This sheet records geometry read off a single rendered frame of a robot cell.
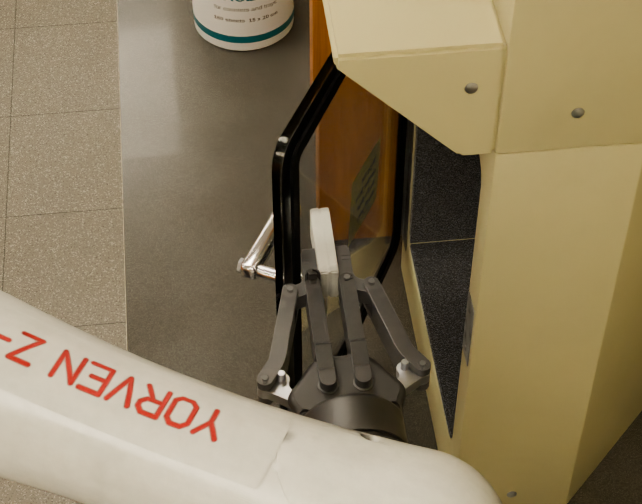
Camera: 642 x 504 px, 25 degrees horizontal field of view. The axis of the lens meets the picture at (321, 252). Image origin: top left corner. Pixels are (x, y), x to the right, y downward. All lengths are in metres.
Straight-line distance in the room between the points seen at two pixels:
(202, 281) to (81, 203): 1.45
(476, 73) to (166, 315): 0.66
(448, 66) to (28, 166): 2.20
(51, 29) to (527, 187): 2.47
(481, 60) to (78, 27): 2.52
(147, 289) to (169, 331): 0.06
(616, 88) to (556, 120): 0.05
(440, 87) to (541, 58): 0.07
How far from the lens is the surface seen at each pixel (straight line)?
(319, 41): 1.42
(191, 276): 1.59
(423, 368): 1.05
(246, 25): 1.83
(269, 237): 1.25
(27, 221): 3.00
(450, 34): 0.98
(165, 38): 1.89
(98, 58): 3.35
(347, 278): 1.10
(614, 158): 1.07
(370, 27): 0.98
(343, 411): 1.00
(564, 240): 1.12
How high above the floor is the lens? 2.12
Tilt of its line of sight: 47 degrees down
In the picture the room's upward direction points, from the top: straight up
